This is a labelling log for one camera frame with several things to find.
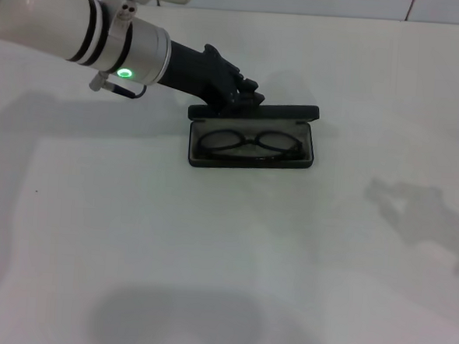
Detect dark left wrist cable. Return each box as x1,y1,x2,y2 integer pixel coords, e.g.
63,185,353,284
87,72,149,100

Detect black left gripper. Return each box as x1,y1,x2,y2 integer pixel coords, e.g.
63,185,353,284
157,39,269,114

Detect black glasses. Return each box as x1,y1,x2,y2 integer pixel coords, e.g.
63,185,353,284
195,125,307,165

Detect black glasses case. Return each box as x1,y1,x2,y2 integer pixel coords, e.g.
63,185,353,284
184,97,321,176

